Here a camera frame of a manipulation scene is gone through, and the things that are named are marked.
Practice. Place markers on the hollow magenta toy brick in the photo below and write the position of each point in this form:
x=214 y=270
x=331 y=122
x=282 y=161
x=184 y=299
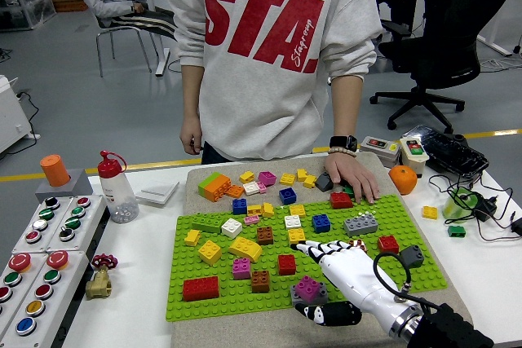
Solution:
x=267 y=178

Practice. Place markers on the black office chair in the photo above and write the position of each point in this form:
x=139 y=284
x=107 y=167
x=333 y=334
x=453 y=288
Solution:
x=448 y=50

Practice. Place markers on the clear red-capped squeeze bottle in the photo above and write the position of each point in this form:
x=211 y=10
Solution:
x=116 y=197

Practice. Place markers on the brown toy brick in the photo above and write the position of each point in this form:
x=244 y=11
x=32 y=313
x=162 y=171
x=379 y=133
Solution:
x=361 y=246
x=265 y=236
x=260 y=282

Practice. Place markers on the grey-brown foam mat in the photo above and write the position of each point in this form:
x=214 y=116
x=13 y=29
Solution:
x=228 y=331

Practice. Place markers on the person's right hand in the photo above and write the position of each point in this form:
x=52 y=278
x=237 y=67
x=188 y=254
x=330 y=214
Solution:
x=191 y=134

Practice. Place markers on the long lime toy brick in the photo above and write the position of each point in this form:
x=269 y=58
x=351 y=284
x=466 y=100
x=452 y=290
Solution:
x=208 y=183

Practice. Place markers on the person's left forearm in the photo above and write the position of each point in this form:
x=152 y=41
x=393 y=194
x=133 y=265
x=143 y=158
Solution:
x=346 y=107

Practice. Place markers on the grey switch box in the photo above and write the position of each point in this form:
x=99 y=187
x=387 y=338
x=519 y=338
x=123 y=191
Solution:
x=379 y=152

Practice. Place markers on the grey four-button box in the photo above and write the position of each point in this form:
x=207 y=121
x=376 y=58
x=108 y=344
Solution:
x=87 y=221
x=28 y=242

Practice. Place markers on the white red-green switch box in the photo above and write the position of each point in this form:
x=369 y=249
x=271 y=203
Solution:
x=414 y=160

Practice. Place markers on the grey base block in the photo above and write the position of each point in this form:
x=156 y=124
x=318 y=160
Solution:
x=77 y=189

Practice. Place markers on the brass valve red handwheel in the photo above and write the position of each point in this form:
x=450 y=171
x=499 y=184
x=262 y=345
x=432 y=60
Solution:
x=98 y=285

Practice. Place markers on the person's left hand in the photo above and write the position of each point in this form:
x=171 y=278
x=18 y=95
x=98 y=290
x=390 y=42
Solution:
x=352 y=177

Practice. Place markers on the orange cylinder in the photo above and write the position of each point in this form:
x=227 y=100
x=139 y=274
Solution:
x=55 y=170

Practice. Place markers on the clear plastic crate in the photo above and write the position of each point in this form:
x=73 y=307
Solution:
x=24 y=7

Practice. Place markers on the long green toy brick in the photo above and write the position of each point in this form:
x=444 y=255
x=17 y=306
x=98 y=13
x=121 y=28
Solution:
x=208 y=223

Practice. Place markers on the yellow curved toy brick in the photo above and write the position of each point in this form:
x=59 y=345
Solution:
x=246 y=249

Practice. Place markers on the white cabinet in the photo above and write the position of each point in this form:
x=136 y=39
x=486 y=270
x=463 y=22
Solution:
x=10 y=115

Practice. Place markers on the grey metal chair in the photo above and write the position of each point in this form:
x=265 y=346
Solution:
x=110 y=30

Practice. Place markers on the flat pink toy brick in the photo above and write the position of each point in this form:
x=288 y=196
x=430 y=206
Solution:
x=251 y=220

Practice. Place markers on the white toy brick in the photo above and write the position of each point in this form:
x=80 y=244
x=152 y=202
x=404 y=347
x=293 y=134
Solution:
x=251 y=188
x=293 y=222
x=231 y=228

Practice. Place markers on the black power adapter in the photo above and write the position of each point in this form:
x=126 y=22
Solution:
x=485 y=207

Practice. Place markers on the small orange toy brick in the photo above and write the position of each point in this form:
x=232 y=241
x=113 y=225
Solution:
x=235 y=191

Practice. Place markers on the orange fruit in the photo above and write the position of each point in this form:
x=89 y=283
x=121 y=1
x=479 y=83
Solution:
x=403 y=180

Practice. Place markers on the small pink toy brick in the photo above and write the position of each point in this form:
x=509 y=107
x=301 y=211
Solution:
x=261 y=187

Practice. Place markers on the green baseplate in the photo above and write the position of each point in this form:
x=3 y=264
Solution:
x=236 y=303

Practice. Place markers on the black wristwatch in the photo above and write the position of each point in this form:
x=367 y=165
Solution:
x=343 y=142

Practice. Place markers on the grey emergency-stop button box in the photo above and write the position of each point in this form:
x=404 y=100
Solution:
x=24 y=283
x=61 y=295

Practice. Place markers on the black plug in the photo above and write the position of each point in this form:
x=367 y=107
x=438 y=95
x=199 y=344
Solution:
x=518 y=226

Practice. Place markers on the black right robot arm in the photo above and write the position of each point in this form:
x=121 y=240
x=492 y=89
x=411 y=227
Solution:
x=444 y=331

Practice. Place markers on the small yellow toy brick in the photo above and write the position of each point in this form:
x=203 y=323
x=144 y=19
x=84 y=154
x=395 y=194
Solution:
x=192 y=238

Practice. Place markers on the dark grey sloped brick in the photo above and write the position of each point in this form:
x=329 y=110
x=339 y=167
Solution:
x=323 y=182
x=414 y=257

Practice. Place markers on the wooden pallet box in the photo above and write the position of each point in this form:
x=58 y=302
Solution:
x=69 y=2

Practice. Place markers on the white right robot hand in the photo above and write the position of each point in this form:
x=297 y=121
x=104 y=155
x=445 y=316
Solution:
x=355 y=278

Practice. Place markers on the white switch plate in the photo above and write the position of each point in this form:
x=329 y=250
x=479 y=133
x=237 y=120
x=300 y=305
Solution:
x=157 y=193

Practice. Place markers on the long grey toy brick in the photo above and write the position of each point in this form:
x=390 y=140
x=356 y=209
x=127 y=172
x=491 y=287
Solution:
x=360 y=224
x=323 y=292

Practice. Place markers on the small green toy brick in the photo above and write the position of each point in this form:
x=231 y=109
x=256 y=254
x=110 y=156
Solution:
x=346 y=190

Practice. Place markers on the person's right forearm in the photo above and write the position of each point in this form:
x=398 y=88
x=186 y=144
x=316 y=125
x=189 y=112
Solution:
x=191 y=91

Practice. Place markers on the black handheld controller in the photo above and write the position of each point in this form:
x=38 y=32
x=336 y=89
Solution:
x=448 y=148

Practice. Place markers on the long orange toy brick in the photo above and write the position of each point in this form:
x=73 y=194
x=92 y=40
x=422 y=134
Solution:
x=218 y=190

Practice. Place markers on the long red toy brick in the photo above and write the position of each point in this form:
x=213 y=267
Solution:
x=200 y=289

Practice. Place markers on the dark green toy brick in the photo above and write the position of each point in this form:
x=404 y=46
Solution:
x=456 y=231

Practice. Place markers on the hollow blue toy brick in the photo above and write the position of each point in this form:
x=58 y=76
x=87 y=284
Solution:
x=287 y=196

